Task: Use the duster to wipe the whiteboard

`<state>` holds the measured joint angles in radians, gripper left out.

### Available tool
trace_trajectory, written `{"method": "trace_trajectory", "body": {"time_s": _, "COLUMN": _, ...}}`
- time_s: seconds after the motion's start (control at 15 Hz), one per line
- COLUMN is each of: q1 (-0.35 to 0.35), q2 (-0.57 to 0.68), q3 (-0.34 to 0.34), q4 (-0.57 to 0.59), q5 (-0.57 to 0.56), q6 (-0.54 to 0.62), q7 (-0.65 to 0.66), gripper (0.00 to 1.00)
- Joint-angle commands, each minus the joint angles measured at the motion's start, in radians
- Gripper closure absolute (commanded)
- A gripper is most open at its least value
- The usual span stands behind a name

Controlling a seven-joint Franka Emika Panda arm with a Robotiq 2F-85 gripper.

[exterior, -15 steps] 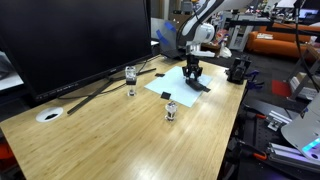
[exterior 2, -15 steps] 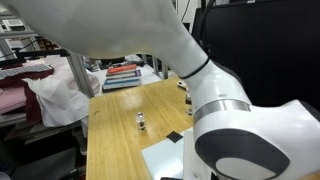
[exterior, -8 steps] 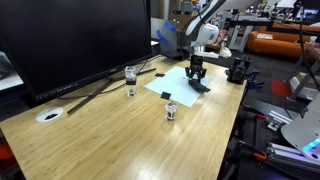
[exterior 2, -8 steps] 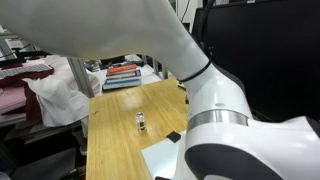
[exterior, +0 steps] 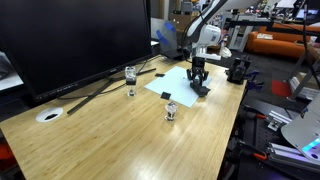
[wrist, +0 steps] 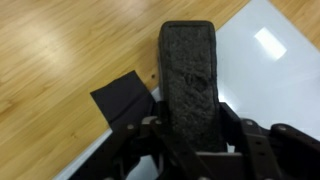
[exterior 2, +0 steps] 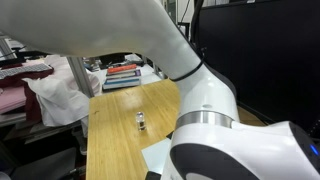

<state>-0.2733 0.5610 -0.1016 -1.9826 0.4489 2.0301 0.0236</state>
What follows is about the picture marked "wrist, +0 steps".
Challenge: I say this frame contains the white whiteboard sheet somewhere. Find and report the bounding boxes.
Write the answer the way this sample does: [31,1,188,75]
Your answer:
[53,0,320,180]

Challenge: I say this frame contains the dark grey felt duster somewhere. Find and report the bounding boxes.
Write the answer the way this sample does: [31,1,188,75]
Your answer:
[157,19,228,153]

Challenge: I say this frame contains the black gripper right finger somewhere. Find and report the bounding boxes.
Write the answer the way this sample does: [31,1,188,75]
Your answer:
[219,101,320,180]

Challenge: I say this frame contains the black tape piece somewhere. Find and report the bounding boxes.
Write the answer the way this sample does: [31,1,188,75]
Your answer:
[89,69,158,129]

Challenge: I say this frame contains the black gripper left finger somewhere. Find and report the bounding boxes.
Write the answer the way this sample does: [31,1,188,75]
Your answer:
[69,100,214,180]

